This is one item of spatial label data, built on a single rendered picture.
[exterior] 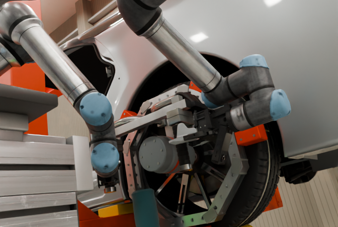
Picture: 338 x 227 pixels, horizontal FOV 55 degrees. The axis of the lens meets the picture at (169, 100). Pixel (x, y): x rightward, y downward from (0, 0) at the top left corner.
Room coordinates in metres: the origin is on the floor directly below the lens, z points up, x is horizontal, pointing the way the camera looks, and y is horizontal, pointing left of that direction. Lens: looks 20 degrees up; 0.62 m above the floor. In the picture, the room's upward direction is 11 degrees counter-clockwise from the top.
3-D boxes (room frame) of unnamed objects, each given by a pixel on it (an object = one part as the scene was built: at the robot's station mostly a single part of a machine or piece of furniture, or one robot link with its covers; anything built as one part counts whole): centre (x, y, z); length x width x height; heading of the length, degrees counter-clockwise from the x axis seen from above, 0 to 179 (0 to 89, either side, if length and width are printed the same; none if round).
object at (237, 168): (1.31, 0.01, 0.85); 0.54 x 0.07 x 0.54; 57
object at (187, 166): (1.02, -0.01, 0.83); 0.04 x 0.04 x 0.16
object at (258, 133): (1.14, -0.26, 0.85); 0.09 x 0.08 x 0.07; 57
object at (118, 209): (1.70, 0.36, 0.71); 0.14 x 0.14 x 0.05; 57
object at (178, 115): (1.04, -0.03, 0.93); 0.09 x 0.05 x 0.05; 147
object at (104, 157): (0.91, 0.21, 0.81); 0.11 x 0.08 x 0.09; 12
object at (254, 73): (0.87, -0.25, 0.95); 0.11 x 0.08 x 0.11; 49
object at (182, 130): (0.96, -0.02, 0.85); 0.09 x 0.03 x 0.06; 84
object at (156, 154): (1.25, 0.04, 0.85); 0.21 x 0.14 x 0.14; 147
